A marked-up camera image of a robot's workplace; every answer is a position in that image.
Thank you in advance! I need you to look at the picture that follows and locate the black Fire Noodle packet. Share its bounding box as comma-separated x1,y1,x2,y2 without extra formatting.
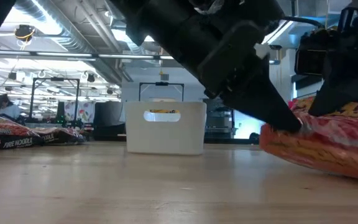
0,110,45,150
32,126,88,146

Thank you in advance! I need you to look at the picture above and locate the black metal table frame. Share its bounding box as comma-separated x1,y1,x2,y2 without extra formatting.
116,131,262,146

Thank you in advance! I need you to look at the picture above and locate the person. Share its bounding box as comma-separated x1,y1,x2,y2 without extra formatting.
0,98,22,121

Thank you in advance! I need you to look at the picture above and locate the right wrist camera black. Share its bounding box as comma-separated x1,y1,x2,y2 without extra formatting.
294,29,326,76

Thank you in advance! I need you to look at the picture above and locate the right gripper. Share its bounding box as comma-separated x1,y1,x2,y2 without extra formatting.
308,0,358,118

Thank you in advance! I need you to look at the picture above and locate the silver ceiling duct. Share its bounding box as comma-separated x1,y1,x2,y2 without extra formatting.
14,0,126,86

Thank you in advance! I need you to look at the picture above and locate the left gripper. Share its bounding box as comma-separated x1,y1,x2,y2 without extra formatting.
110,0,303,134

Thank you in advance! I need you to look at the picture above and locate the yellow Maruchan ramen packet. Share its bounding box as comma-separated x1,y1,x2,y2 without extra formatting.
149,108,180,114

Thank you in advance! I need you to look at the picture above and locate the red Saucy Noodle packet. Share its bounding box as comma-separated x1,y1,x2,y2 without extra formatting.
259,95,358,184

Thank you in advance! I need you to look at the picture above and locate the colourful patterned cloth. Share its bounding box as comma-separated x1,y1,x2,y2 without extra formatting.
63,99,96,124

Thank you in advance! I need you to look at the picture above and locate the ceiling light strip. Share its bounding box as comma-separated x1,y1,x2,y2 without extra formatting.
0,49,173,62

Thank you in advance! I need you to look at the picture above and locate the black ceiling cable reel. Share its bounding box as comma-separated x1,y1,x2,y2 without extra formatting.
13,24,37,44

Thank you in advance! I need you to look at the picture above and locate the white plastic bin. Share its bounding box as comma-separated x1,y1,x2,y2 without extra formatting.
124,100,208,156

